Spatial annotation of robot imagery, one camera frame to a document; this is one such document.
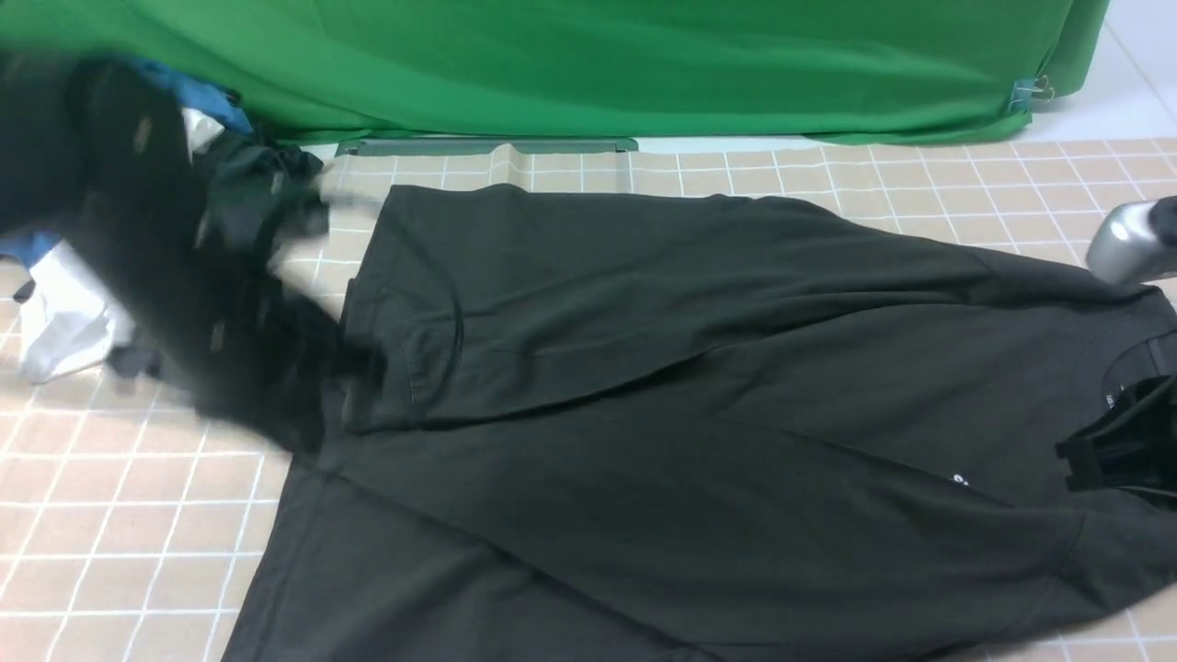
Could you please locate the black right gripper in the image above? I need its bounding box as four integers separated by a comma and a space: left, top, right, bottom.
1056, 376, 1176, 498

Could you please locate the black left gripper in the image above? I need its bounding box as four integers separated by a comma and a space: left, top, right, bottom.
101, 138, 387, 456

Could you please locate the dark gray long-sleeved shirt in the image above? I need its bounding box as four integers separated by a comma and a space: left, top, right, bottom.
222, 185, 1173, 661

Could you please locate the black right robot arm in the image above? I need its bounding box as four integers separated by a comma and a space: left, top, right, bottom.
1055, 196, 1176, 498

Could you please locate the white crumpled shirt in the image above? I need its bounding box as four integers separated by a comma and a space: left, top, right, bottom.
4, 231, 137, 382

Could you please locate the dark teal crumpled garment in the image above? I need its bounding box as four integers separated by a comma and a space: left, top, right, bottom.
192, 131, 330, 250

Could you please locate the blue crumpled garment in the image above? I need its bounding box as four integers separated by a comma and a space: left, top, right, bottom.
4, 46, 252, 237

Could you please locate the beige checked tablecloth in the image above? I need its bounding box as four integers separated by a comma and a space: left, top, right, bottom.
1, 137, 1173, 661

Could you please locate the green metal base bar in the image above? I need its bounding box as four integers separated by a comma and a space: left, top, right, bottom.
335, 137, 639, 155

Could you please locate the metal binder clip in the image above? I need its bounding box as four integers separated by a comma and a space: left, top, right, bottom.
1006, 75, 1057, 114

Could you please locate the green backdrop cloth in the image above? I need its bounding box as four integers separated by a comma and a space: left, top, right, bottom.
4, 1, 1108, 145

